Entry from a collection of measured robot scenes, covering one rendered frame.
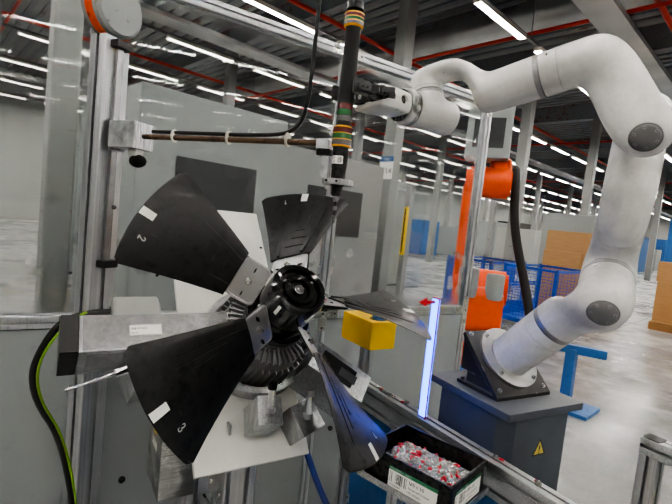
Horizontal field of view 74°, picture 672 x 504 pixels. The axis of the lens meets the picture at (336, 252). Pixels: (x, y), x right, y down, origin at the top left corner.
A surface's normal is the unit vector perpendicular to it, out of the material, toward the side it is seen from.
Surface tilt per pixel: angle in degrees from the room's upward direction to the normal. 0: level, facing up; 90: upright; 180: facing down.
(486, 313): 90
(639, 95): 70
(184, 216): 77
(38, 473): 90
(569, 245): 90
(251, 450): 50
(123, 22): 90
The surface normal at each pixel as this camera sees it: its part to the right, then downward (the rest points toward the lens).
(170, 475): 0.53, 0.11
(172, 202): 0.21, -0.19
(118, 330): 0.47, -0.55
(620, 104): -0.79, -0.18
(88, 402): 0.92, 0.12
